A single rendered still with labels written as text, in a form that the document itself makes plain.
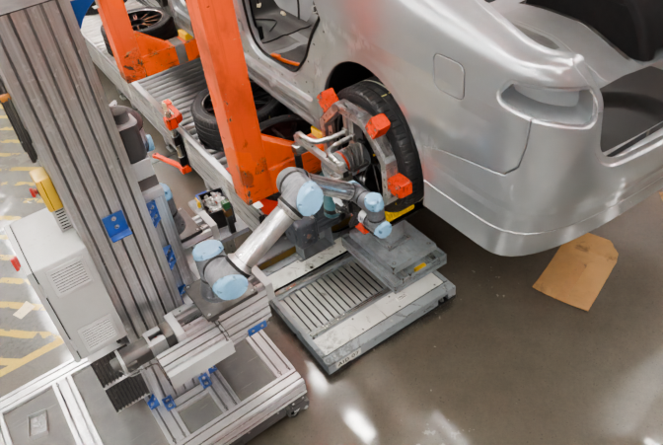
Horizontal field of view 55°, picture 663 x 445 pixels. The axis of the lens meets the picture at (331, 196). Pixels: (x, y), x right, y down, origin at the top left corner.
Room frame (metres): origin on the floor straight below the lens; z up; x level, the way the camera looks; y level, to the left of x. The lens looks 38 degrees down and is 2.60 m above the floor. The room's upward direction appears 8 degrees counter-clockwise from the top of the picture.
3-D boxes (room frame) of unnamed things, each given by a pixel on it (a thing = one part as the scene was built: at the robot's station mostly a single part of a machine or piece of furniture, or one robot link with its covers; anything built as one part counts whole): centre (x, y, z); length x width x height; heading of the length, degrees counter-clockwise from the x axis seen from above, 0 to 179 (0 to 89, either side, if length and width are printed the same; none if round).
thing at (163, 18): (5.71, 1.55, 0.39); 0.66 x 0.66 x 0.24
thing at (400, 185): (2.26, -0.31, 0.85); 0.09 x 0.08 x 0.07; 29
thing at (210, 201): (2.73, 0.63, 0.51); 0.20 x 0.14 x 0.13; 21
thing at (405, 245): (2.61, -0.30, 0.32); 0.40 x 0.30 x 0.28; 29
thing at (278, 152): (2.96, 0.12, 0.69); 0.52 x 0.17 x 0.35; 119
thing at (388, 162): (2.53, -0.15, 0.85); 0.54 x 0.07 x 0.54; 29
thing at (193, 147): (3.91, 1.00, 0.28); 2.47 x 0.09 x 0.22; 29
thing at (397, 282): (2.61, -0.30, 0.13); 0.50 x 0.36 x 0.10; 29
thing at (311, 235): (2.76, 0.08, 0.26); 0.42 x 0.18 x 0.35; 119
